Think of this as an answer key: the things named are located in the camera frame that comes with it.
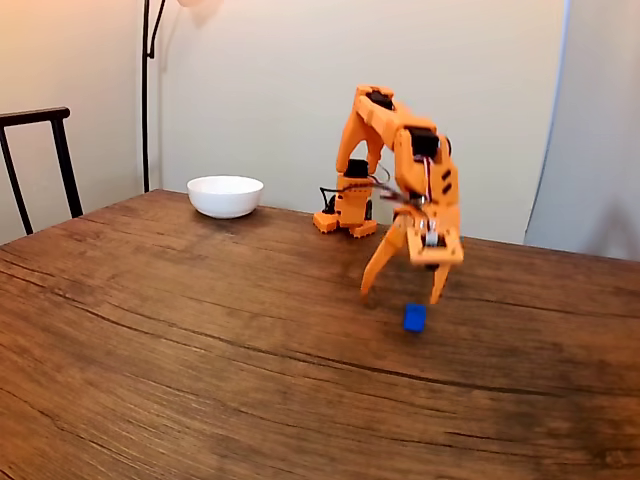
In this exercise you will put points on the orange camera mount with camera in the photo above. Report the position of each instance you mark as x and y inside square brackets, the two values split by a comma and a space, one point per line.
[440, 250]

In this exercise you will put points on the blue cube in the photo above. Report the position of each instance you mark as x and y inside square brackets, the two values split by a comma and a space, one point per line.
[415, 320]

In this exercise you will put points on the black table clamp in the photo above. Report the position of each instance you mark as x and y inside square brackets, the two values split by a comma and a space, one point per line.
[370, 210]

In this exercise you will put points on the white bowl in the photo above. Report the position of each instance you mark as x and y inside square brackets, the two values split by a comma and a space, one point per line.
[225, 197]

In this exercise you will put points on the black floor lamp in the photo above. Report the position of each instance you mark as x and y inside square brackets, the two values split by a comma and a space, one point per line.
[145, 125]

